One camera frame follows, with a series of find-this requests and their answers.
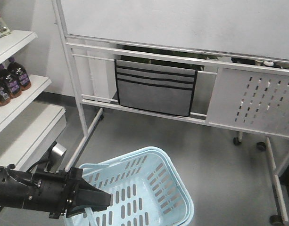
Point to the light blue plastic basket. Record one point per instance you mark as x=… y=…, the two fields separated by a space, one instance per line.
x=145 y=189

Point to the brown purple label bottle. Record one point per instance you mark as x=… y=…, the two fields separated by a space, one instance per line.
x=20 y=72

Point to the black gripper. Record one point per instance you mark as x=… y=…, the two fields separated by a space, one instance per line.
x=67 y=193

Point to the white rolling whiteboard stand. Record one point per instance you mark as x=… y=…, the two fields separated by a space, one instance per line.
x=220 y=63

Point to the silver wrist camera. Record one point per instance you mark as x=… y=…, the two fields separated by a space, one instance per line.
x=56 y=155

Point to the white perforated metal panel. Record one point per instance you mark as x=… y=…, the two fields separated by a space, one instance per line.
x=250 y=101

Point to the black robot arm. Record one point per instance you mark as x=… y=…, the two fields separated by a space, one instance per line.
x=15 y=186

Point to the grey fabric pocket organiser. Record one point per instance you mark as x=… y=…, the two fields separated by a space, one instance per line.
x=155 y=88

